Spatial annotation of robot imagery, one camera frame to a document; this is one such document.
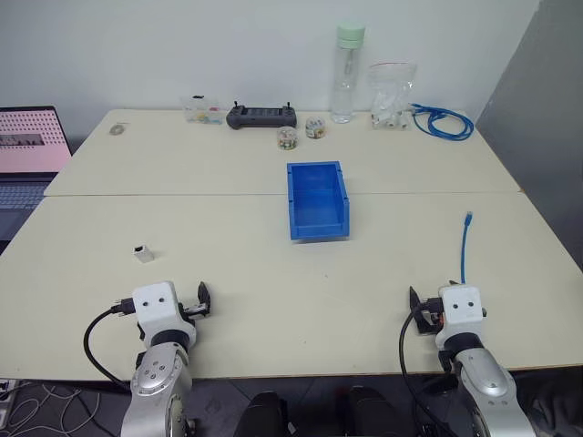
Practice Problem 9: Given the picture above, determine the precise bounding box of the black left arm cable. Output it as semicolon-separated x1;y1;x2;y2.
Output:
82;298;137;392

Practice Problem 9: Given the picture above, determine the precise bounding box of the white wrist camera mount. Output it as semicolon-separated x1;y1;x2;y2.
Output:
435;284;484;347
131;280;198;341

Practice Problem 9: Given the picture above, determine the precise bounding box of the dark rounded shape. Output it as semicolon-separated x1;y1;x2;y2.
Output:
234;390;292;437

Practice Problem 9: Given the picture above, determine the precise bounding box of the small clear jar of beads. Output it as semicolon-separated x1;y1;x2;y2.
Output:
276;127;300;151
304;116;327;140

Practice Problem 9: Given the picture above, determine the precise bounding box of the black handheld remote controller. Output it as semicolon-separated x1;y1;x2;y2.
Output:
226;100;300;131

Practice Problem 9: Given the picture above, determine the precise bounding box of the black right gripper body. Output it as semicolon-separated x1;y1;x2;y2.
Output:
415;296;445;337

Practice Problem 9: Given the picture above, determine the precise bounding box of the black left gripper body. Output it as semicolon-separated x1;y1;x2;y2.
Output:
177;299;213;322

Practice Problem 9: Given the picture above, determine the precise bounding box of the small clear box of beads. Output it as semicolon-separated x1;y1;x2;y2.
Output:
180;94;220;127

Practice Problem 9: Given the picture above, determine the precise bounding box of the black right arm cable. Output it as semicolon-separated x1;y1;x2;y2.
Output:
398;311;445;437

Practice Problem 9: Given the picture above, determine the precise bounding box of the thin gray rope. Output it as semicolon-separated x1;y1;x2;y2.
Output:
0;381;102;437

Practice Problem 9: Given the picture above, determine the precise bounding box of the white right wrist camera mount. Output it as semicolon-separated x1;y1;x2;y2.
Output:
435;284;484;347

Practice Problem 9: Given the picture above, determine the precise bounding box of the blue plastic parts bin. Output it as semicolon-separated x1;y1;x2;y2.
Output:
285;159;353;243

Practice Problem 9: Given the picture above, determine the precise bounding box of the clear bottle with green lid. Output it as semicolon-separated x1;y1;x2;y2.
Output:
331;23;367;125

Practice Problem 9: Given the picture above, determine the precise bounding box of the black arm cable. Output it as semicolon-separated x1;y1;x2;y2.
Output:
82;298;137;392
398;311;445;437

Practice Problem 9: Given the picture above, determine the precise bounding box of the open laptop with pink screen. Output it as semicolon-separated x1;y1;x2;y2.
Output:
0;107;74;242

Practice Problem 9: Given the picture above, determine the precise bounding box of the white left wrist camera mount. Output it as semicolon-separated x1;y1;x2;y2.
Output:
131;280;198;341

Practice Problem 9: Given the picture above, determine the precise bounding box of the clear bag of white connectors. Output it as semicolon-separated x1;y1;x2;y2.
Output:
367;61;418;131

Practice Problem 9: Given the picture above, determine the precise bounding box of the short blue Ethernet cable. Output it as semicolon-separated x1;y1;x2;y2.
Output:
458;210;475;287

